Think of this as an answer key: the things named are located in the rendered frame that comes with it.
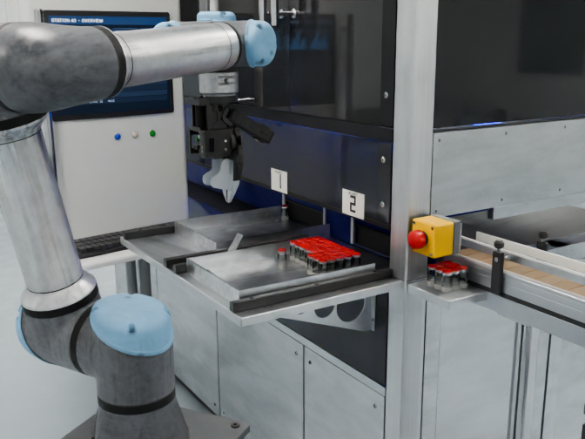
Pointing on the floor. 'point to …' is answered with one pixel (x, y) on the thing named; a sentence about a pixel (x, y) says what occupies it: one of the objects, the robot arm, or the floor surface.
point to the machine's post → (409, 211)
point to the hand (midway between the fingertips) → (231, 195)
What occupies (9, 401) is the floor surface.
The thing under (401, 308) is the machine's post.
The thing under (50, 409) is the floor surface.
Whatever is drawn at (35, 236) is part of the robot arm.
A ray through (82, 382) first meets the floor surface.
